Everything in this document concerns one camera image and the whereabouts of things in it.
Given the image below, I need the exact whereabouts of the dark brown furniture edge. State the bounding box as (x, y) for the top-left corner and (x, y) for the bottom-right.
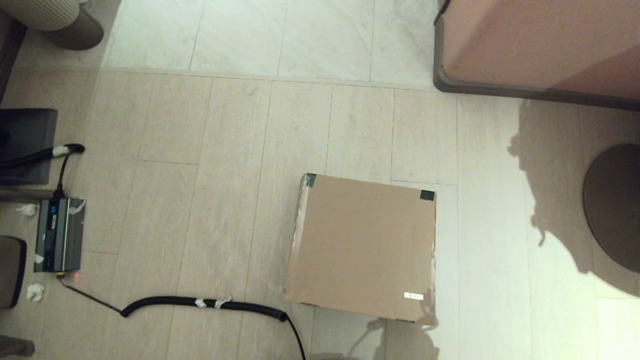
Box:
(0, 12), (27, 101)

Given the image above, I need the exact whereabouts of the pink cabinet with grey base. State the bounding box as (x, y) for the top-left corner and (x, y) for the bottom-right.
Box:
(433, 0), (640, 112)

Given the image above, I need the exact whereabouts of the grey power inverter box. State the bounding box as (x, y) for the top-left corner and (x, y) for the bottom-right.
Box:
(33, 196), (87, 275)

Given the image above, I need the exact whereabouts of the dark grey block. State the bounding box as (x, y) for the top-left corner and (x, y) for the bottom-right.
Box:
(0, 108), (58, 186)

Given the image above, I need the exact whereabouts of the striped beige ottoman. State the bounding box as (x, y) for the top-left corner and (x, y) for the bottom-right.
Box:
(0, 0), (105, 51)

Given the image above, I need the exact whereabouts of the brown panel with black rim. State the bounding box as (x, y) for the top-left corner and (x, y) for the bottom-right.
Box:
(0, 235), (27, 309)

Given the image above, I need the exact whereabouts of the black corrugated cable conduit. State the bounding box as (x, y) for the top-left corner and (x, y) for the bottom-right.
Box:
(59, 273), (307, 360)
(0, 143), (86, 200)

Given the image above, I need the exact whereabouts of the brown cardboard shoe box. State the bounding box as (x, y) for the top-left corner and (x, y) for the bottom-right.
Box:
(282, 172), (440, 327)

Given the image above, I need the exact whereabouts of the grey furniture foot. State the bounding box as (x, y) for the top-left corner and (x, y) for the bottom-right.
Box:
(0, 335), (36, 357)

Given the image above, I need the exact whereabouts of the round brown pedestal base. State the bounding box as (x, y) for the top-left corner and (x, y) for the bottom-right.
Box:
(582, 143), (640, 273)

